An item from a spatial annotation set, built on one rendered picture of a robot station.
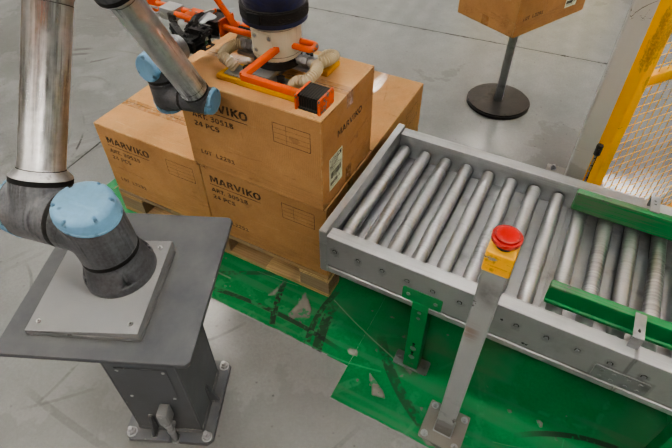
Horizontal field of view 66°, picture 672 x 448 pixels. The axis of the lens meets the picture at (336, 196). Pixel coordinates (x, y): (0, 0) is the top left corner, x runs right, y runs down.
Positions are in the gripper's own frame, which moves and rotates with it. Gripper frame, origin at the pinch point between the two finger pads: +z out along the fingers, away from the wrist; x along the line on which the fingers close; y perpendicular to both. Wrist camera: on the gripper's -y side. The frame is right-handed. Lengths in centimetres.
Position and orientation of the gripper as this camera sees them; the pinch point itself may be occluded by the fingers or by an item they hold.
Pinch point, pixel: (212, 20)
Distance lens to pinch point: 202.7
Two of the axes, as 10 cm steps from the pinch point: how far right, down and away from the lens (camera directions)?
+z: 4.7, -6.1, 6.4
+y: 8.8, 3.2, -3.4
